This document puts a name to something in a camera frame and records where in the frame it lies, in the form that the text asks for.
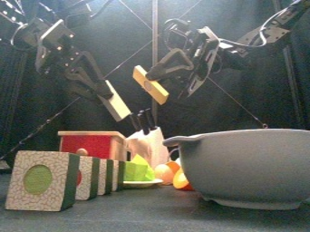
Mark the white knife block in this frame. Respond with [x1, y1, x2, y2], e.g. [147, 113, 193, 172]
[124, 126, 171, 170]

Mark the grey mixing bowl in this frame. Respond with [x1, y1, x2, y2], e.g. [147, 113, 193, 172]
[161, 128, 310, 211]

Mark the sushi roll block, red centre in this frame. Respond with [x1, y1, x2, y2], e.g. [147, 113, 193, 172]
[73, 155, 101, 201]

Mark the orange fruit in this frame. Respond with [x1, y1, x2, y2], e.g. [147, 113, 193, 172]
[164, 160, 196, 191]

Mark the green toy lettuce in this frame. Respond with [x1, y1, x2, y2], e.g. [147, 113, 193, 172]
[123, 153, 156, 182]

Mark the vertical metal frame pole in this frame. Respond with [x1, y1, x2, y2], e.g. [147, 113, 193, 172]
[151, 0, 160, 125]

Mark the black knife handle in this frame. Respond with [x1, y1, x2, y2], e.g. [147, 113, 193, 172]
[136, 110, 151, 136]
[144, 107, 159, 131]
[128, 112, 143, 132]

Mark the thin sushi roll block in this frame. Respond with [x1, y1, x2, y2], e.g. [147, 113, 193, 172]
[96, 158, 115, 197]
[111, 159, 127, 193]

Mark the tan toy egg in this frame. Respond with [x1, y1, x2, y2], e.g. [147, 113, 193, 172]
[153, 163, 175, 186]

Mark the dark frame post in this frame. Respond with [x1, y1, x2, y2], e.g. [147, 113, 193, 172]
[271, 0, 310, 131]

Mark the diagonal brace wire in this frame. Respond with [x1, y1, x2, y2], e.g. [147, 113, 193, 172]
[116, 0, 268, 130]
[0, 39, 155, 161]

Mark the large sushi roll block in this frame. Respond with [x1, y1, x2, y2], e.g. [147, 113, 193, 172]
[4, 150, 81, 212]

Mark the red wooden drawer box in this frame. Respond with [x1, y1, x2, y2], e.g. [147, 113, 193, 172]
[57, 130, 128, 162]

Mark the white plate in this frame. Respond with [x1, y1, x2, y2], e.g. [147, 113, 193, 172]
[123, 178, 164, 189]

